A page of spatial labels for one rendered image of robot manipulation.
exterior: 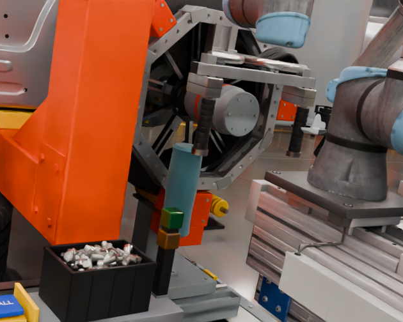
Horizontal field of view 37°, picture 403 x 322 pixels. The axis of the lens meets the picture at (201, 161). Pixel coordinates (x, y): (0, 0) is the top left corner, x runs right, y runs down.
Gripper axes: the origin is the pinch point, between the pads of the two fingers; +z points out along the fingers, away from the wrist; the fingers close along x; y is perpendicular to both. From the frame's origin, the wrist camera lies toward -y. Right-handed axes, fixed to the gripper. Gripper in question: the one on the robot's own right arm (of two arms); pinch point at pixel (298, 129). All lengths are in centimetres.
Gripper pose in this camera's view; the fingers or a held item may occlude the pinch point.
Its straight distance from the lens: 176.4
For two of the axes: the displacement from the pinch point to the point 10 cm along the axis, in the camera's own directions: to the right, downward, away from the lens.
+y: 1.7, -9.6, -2.1
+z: -8.0, -0.1, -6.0
